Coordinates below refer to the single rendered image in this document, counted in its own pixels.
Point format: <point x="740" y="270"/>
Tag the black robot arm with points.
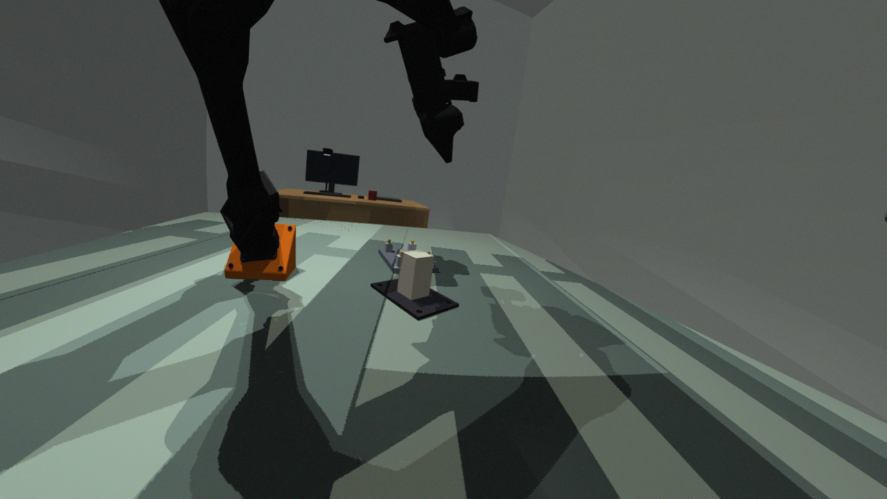
<point x="215" y="37"/>

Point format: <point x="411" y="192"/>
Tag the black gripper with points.
<point x="439" y="122"/>

